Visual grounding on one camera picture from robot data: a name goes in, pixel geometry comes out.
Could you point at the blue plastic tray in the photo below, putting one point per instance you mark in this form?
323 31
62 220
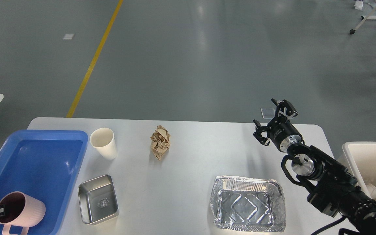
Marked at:
43 164

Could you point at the crumpled brown paper ball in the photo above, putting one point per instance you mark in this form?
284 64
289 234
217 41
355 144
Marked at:
160 142

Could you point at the white plastic bin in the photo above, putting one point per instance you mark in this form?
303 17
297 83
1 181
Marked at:
360 158

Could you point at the pink ribbed mug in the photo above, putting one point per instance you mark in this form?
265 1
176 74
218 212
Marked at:
21 210

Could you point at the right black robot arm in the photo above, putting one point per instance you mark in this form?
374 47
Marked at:
332 188

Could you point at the clear floor plate left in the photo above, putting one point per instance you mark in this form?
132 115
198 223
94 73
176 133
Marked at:
268 113

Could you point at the square stainless steel container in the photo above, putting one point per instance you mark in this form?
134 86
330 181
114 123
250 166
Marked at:
97 200

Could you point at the white paper cup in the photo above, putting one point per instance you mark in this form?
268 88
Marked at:
103 140

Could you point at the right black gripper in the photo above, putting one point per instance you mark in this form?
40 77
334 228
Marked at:
281 132

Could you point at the aluminium foil tray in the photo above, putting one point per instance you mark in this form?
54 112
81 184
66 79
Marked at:
248 204

